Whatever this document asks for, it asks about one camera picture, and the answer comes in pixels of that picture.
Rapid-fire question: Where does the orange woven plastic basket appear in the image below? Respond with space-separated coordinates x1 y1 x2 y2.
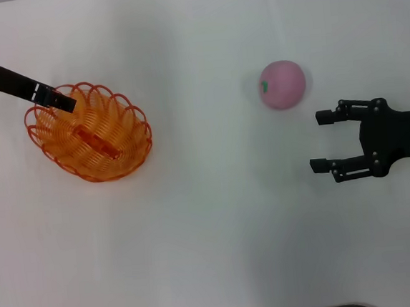
21 75 157 189

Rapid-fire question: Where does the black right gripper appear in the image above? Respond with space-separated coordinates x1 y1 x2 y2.
304 93 410 187

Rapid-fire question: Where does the pink plush peach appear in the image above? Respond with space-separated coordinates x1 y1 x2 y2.
256 57 309 113

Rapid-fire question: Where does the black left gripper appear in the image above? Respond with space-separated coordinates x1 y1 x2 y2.
0 57 79 120

